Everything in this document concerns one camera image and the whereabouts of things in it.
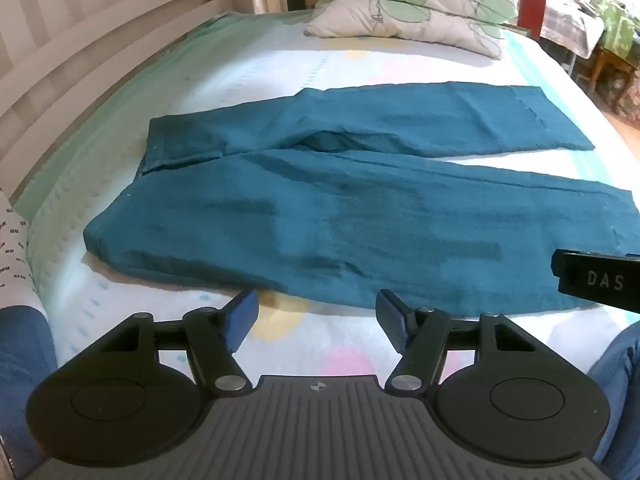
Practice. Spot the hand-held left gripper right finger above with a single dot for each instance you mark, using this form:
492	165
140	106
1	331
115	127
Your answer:
391	319

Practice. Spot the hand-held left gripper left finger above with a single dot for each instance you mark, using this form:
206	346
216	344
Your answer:
242	321

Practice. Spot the teal pants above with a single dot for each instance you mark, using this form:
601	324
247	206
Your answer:
350	210

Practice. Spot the person's right leg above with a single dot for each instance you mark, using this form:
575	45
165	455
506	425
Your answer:
620	385

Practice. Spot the person's leg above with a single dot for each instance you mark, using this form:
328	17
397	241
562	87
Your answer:
25	370
620	385

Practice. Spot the floral box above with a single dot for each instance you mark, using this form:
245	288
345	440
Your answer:
631	95

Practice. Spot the wooden stool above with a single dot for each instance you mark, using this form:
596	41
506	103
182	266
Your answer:
607	72

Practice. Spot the person's left leg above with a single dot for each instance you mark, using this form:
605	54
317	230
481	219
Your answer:
25	370

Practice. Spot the white dotted cloth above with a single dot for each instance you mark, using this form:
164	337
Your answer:
15	250

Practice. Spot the floral bed sheet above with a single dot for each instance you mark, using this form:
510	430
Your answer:
250	75

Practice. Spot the green patterned cloth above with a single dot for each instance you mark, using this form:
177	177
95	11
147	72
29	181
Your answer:
622	25

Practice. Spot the checkered cloth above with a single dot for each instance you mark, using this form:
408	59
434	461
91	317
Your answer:
570	20

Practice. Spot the red board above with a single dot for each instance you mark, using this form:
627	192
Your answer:
532	5

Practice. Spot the white wooden headboard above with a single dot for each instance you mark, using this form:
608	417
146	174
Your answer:
75	50

